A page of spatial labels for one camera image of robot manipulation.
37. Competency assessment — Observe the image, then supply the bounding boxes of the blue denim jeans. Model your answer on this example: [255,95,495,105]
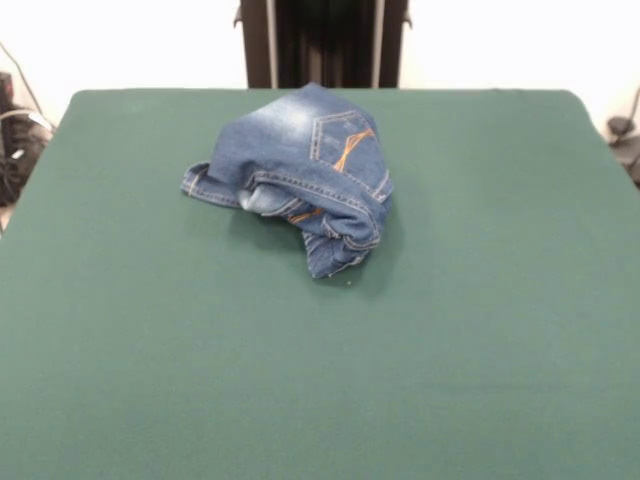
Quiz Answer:
[178,82,396,280]

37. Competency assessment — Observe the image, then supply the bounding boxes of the dark green table cloth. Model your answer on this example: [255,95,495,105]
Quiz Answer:
[0,87,640,480]

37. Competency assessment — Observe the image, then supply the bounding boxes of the black grey stand base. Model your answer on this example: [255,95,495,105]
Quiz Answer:
[0,71,57,207]
[606,84,640,190]

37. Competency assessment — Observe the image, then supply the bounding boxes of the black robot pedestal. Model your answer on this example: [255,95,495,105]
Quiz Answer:
[232,0,415,90]

